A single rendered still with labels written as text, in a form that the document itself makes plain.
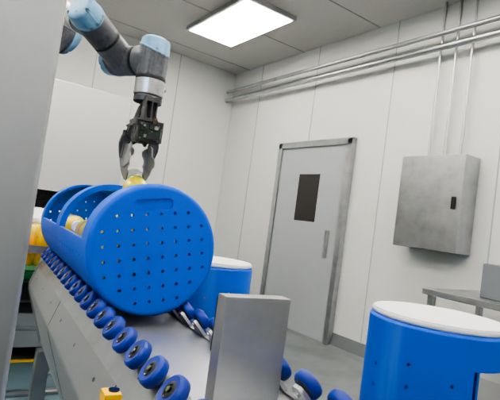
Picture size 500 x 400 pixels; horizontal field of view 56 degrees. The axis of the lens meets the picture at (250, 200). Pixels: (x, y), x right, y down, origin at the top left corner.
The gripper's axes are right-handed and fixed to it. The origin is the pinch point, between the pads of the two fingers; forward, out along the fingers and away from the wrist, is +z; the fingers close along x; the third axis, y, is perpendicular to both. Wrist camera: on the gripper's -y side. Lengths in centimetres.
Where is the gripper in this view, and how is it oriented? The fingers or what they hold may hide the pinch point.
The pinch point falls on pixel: (134, 176)
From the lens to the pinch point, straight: 123.4
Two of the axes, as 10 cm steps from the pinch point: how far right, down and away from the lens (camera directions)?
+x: 8.6, 1.4, 4.9
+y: 4.9, 0.4, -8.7
